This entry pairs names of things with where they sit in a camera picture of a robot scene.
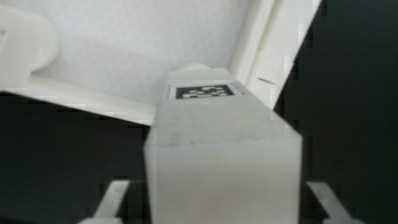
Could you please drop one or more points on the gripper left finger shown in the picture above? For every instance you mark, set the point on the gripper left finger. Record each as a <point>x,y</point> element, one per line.
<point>105,214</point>

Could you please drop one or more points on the white desk top tray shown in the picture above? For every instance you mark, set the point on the white desk top tray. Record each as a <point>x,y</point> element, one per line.
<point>128,40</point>

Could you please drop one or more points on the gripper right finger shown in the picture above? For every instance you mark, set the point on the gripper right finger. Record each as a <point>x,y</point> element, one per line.
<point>338,215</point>

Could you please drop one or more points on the white desk leg edge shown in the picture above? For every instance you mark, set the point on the white desk leg edge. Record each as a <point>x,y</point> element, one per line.
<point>222,154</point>

